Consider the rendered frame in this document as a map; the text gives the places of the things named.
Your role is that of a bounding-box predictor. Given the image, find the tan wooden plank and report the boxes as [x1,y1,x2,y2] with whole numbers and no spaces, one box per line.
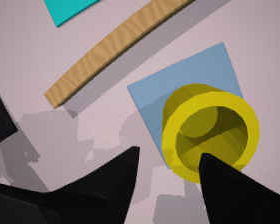
[44,0,195,108]

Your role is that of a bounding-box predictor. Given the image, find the yellow cup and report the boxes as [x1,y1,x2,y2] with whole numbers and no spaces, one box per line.
[163,84,260,184]

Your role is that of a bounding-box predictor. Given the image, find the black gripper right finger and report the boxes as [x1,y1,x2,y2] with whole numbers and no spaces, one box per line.
[199,152,280,224]

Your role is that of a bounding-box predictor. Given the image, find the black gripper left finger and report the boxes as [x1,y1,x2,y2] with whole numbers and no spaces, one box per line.
[0,147,140,224]

